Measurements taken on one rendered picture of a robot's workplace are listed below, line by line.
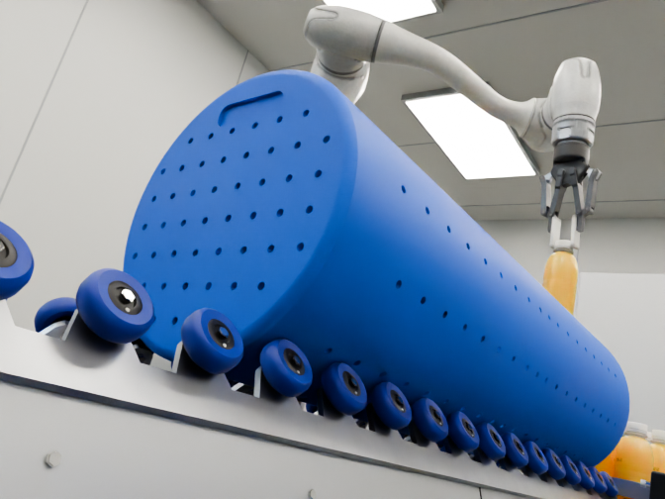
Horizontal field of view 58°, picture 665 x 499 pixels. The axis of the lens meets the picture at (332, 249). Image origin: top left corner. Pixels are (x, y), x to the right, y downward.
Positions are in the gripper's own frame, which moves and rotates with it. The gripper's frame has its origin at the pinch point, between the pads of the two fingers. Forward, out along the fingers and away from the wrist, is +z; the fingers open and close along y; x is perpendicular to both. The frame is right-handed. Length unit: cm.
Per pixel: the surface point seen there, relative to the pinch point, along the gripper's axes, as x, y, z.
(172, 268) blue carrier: -96, 7, 31
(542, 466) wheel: -42, 18, 46
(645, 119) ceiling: 272, -73, -162
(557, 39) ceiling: 174, -92, -174
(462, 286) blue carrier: -74, 24, 28
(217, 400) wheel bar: -100, 23, 41
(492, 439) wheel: -57, 19, 43
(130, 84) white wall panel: 12, -274, -111
